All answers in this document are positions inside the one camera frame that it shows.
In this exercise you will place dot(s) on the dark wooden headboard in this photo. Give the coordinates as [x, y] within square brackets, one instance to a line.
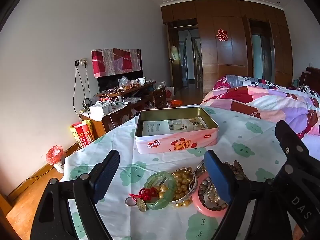
[310, 77]

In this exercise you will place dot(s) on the orange plastic item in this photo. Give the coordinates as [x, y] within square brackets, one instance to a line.
[176, 102]

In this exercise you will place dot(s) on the white paper leaflet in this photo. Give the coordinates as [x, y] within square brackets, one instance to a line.
[155, 127]

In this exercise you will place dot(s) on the brown wooden wardrobe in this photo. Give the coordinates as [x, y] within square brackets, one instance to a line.
[225, 62]

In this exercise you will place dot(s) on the white cloth with green clouds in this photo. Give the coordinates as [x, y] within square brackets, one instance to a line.
[250, 135]

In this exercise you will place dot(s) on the pink bangle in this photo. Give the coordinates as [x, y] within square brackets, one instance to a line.
[207, 211]

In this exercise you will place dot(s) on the clear plastic bag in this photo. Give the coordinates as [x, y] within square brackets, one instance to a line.
[123, 82]

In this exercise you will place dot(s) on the green jade bangle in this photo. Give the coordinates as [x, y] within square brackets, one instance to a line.
[156, 205]

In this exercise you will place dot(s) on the wall socket with plugs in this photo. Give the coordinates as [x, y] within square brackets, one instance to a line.
[80, 62]

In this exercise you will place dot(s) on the red and yellow box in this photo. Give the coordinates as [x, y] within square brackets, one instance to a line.
[82, 132]

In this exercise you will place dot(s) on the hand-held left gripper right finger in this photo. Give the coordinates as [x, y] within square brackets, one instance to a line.
[220, 180]

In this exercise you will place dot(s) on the red knot brass coin charm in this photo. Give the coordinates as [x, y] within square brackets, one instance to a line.
[147, 193]

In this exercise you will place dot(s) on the red patchwork cloth cover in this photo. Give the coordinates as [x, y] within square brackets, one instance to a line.
[112, 62]

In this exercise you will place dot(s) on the trash bin with red bag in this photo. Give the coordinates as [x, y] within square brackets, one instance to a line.
[56, 157]

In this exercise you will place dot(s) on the white cardboard box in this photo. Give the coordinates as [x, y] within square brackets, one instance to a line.
[100, 110]

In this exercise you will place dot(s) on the red gift bag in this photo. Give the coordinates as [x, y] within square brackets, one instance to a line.
[170, 92]

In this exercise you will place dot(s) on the silver mesh band watch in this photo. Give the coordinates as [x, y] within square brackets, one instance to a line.
[200, 167]

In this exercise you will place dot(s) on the white mug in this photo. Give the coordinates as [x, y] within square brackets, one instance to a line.
[141, 80]

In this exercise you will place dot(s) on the pink tin box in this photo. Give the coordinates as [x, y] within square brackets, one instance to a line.
[160, 142]

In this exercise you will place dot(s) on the red paper decoration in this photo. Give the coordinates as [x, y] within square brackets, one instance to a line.
[222, 35]

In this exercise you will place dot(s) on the pink patchwork quilt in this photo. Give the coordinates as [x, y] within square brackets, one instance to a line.
[262, 100]

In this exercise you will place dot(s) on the silver patterned bangle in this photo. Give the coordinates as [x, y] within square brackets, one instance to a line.
[193, 187]

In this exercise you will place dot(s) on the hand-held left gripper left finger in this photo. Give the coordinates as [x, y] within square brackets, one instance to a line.
[107, 175]

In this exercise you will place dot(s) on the printed brochure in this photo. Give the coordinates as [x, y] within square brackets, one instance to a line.
[187, 124]

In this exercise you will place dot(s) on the dark wooden cabinet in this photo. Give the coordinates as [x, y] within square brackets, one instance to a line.
[140, 95]

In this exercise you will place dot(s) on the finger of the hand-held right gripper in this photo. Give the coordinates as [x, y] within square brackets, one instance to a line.
[292, 140]
[287, 173]

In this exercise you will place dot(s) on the black television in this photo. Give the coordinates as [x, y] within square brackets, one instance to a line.
[110, 82]

